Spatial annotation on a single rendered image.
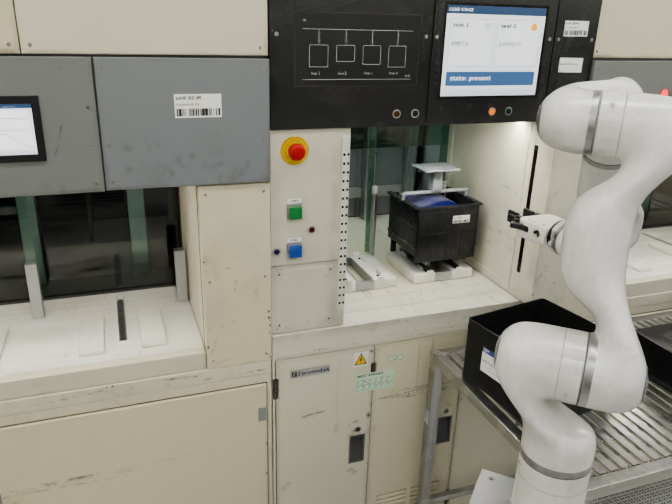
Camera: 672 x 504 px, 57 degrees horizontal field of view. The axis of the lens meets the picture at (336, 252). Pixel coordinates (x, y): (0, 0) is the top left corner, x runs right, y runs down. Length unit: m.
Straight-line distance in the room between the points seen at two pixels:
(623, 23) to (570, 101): 0.90
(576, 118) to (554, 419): 0.49
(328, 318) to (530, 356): 0.74
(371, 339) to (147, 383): 0.60
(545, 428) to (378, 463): 0.97
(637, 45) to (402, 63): 0.71
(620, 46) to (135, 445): 1.66
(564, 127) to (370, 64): 0.61
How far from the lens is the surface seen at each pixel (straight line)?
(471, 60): 1.62
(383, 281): 1.89
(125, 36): 1.38
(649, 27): 1.97
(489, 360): 1.60
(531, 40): 1.71
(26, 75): 1.38
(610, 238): 1.01
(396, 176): 2.60
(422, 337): 1.80
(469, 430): 2.08
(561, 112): 1.02
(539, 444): 1.11
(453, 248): 1.97
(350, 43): 1.47
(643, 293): 2.26
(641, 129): 1.02
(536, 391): 1.06
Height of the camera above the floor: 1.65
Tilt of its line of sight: 21 degrees down
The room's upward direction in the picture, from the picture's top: 2 degrees clockwise
